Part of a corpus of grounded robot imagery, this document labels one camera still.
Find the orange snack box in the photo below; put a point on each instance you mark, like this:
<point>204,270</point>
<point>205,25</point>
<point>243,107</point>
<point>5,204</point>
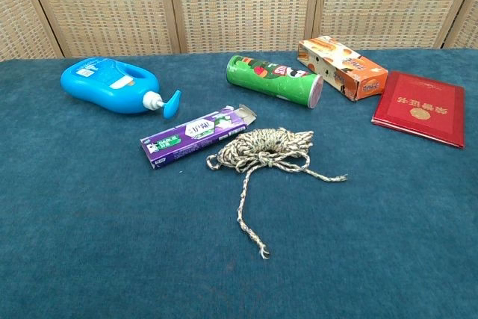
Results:
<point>336,65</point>

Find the woven folding screen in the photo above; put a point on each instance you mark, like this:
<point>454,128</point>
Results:
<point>242,5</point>

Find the purple toothpaste box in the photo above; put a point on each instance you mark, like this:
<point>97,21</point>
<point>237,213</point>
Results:
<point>186,136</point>

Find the blue pump bottle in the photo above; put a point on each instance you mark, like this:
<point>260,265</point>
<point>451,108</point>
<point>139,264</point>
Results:
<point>101,83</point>

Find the red certificate book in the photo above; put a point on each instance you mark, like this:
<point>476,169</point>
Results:
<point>422,110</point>

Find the green chips can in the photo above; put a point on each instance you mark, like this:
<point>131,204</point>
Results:
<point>269,80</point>

